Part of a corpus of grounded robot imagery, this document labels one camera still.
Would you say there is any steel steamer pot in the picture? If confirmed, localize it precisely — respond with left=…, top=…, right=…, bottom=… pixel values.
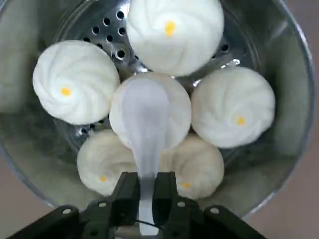
left=0, top=0, right=319, bottom=221

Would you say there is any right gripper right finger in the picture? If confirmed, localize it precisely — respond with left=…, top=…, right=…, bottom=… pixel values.
left=153, top=171, right=269, bottom=239

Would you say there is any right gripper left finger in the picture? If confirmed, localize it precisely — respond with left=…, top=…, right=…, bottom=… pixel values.
left=7, top=171, right=141, bottom=239

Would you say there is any white ceramic spoon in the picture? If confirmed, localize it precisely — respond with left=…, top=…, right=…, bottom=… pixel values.
left=119, top=76, right=170, bottom=236

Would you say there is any thin black wire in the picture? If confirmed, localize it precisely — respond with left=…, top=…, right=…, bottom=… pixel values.
left=136, top=219, right=165, bottom=229

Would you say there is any white steamed bun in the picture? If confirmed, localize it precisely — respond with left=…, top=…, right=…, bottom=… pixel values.
left=76, top=129, right=140, bottom=197
left=32, top=39, right=121, bottom=125
left=126, top=0, right=225, bottom=77
left=109, top=71, right=192, bottom=152
left=191, top=66, right=276, bottom=149
left=159, top=133, right=225, bottom=200

